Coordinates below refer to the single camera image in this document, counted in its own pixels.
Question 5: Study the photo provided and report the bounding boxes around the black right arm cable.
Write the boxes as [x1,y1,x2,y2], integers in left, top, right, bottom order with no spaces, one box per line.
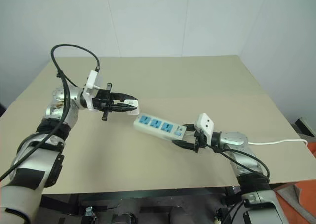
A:
[206,144,271,185]

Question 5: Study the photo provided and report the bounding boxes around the white power strip blue sockets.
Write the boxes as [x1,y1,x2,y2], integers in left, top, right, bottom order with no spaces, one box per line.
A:
[133,113,187,141]

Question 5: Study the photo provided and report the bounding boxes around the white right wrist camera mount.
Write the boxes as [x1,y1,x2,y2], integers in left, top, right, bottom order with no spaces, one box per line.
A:
[193,113,215,146]

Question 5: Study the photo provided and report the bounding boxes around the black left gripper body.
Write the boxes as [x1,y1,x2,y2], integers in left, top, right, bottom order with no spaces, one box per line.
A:
[92,82,116,121]

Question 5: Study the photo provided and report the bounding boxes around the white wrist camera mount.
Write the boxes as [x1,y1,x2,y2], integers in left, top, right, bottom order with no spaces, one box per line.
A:
[193,113,215,146]
[82,70,103,112]

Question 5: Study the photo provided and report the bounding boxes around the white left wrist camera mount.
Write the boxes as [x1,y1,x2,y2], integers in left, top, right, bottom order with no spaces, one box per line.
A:
[82,70,103,112]

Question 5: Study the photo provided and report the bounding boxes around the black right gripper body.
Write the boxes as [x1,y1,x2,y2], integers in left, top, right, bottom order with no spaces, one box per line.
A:
[192,125,211,153]

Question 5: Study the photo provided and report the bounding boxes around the white power strip cord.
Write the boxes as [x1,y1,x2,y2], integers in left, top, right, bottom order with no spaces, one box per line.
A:
[247,139,309,147]

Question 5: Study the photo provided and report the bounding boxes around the dark rounded shape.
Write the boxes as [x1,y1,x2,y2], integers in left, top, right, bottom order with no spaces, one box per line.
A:
[111,212,136,224]

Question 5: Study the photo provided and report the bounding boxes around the orange cloth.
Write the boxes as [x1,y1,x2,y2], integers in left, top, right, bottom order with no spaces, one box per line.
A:
[271,181,316,224]

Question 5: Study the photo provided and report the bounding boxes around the black table frame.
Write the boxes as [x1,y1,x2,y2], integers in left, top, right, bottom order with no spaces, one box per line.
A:
[40,184,244,219]

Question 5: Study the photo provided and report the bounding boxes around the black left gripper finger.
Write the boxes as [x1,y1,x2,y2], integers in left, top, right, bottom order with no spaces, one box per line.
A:
[111,92,139,102]
[109,104,138,113]

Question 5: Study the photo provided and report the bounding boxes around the white charger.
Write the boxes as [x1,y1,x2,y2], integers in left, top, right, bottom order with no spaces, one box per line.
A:
[122,98,142,117]

